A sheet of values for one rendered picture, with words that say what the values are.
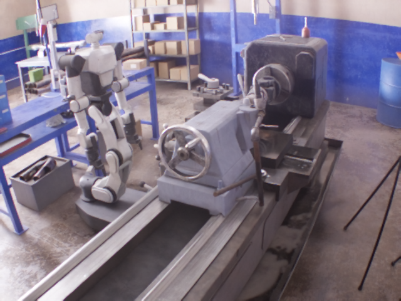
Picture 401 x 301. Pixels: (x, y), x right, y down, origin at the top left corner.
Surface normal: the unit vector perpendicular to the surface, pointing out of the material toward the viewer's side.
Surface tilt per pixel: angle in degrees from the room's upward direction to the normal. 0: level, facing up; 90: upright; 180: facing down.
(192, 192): 90
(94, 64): 85
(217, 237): 0
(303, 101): 90
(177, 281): 0
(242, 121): 79
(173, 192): 90
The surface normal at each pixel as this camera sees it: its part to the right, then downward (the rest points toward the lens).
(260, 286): -0.05, -0.90
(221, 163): 0.80, -0.15
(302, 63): -0.49, 0.41
